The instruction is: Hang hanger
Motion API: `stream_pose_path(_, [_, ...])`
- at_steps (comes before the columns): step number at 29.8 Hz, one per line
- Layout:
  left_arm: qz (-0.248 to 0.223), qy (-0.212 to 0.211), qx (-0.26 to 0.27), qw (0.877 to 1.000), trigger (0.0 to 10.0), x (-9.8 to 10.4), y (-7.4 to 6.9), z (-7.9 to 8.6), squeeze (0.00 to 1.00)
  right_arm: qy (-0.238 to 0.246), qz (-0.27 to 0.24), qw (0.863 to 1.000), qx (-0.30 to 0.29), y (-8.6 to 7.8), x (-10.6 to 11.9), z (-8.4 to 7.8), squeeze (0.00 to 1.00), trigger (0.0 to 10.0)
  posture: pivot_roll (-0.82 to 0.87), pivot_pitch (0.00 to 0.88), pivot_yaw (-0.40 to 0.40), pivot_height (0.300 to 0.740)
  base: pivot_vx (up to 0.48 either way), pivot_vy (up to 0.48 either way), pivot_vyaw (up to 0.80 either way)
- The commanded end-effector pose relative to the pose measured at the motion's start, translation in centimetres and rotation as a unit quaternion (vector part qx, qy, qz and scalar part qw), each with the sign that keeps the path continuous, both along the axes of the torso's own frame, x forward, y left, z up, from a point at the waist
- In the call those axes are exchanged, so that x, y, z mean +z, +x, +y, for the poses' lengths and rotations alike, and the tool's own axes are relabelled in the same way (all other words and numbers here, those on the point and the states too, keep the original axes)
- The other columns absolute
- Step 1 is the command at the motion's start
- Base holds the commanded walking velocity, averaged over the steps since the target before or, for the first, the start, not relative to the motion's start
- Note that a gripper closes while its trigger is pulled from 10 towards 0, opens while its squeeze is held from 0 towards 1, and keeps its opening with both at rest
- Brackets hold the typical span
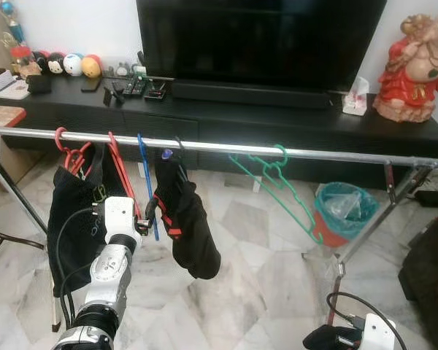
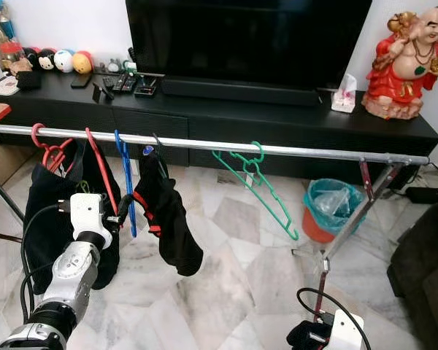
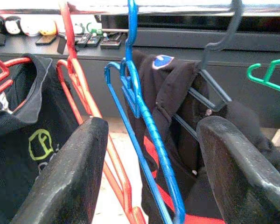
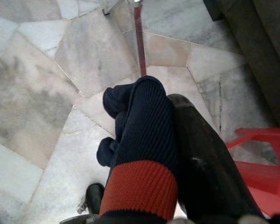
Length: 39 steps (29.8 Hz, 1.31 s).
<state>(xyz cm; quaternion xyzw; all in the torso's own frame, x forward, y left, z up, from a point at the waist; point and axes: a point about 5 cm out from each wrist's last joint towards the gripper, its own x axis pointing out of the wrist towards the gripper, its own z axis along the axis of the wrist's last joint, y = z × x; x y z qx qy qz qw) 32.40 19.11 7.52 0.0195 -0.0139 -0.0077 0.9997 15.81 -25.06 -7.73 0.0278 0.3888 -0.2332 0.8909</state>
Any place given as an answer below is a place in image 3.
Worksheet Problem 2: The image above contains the black white round toy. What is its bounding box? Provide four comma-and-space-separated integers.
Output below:
4, 15, 23, 35

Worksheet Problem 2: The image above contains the black shorts red trim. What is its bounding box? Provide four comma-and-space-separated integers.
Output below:
125, 50, 280, 224

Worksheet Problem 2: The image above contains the dark navy printed t-shirt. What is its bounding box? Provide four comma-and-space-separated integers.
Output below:
0, 55, 82, 224

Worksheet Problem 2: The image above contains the red plastic hanger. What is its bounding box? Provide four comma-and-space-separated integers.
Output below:
0, 55, 33, 112
56, 0, 147, 224

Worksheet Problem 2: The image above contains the dark purple plastic hanger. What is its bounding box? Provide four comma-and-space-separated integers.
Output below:
172, 0, 245, 143

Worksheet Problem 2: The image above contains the silver clothes rack rail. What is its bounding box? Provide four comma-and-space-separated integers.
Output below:
0, 2, 280, 17

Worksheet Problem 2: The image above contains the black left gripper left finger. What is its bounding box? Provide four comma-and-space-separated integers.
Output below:
10, 117, 109, 224

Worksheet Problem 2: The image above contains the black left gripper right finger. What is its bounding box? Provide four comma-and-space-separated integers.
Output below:
196, 116, 280, 224

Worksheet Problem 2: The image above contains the black TV cabinet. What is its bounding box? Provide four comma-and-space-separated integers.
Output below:
0, 30, 280, 129

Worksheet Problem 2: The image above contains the orange round toy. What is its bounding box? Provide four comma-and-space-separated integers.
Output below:
38, 20, 58, 36

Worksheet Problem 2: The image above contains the blue plastic hanger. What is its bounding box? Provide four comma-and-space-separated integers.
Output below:
104, 0, 186, 224

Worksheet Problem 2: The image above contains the black soundbar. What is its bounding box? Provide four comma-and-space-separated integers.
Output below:
100, 14, 280, 31

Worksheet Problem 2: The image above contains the black remote control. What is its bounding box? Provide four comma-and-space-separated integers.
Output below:
75, 34, 91, 49
86, 35, 101, 49

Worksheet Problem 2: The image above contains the green plastic hanger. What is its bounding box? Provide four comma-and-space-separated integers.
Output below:
246, 57, 280, 95

